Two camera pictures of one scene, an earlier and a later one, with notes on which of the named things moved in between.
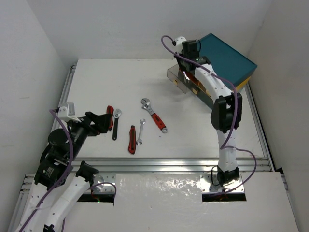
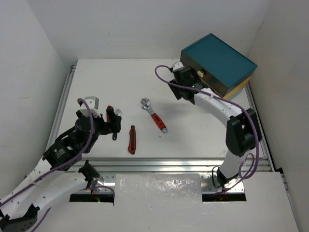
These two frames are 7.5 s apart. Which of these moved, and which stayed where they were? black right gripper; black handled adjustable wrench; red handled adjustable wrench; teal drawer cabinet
Moved: black right gripper
Stayed: black handled adjustable wrench; teal drawer cabinet; red handled adjustable wrench
